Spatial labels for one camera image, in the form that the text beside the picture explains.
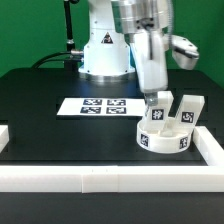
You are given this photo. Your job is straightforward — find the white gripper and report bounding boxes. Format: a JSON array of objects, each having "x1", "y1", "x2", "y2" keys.
[{"x1": 130, "y1": 30, "x2": 168, "y2": 106}]

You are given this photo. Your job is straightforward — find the white round stool seat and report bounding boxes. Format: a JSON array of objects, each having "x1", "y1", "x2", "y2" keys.
[{"x1": 136, "y1": 118, "x2": 191, "y2": 154}]

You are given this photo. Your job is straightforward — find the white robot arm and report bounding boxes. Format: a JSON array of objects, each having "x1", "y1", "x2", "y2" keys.
[{"x1": 79, "y1": 0, "x2": 173, "y2": 106}]

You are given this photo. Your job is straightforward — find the white paper marker sheet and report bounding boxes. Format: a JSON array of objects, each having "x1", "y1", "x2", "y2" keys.
[{"x1": 57, "y1": 98, "x2": 145, "y2": 116}]

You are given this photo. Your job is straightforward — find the white block at left edge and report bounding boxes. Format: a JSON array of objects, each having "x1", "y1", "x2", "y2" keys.
[{"x1": 0, "y1": 125, "x2": 9, "y2": 153}]

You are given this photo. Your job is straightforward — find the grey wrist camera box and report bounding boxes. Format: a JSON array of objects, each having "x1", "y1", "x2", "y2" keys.
[{"x1": 172, "y1": 35, "x2": 199, "y2": 70}]

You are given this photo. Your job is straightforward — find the black cables at base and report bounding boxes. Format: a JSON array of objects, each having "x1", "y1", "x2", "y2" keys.
[{"x1": 31, "y1": 0, "x2": 84, "y2": 69}]

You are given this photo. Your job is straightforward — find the white obstacle fence wall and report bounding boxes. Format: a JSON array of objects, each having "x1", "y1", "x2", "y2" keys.
[{"x1": 0, "y1": 126, "x2": 224, "y2": 193}]

